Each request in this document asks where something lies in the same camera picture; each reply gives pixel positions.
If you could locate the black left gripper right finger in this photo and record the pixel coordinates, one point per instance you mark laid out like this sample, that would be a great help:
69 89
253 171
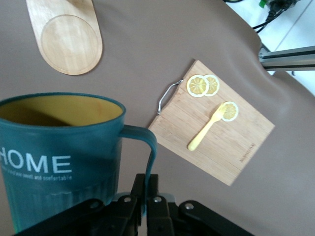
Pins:
167 221

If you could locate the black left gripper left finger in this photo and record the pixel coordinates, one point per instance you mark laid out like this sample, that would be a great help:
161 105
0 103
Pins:
110 218

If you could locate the teal mug yellow inside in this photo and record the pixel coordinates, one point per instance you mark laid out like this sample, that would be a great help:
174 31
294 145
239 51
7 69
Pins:
61 137

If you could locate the wooden mug rack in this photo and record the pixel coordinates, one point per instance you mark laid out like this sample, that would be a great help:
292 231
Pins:
69 41

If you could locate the yellow plastic fork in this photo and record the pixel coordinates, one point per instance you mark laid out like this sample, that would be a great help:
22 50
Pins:
200 136

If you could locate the lemon slice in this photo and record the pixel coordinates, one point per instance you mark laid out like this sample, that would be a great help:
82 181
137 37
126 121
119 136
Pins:
214 84
231 111
197 86

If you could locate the brown table cover mat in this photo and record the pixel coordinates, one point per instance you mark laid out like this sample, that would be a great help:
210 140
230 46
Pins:
221 37

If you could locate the green connector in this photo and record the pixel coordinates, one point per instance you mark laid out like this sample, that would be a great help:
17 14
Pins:
263 3

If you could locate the aluminium profile bracket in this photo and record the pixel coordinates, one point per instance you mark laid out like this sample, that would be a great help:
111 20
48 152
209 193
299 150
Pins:
288 59

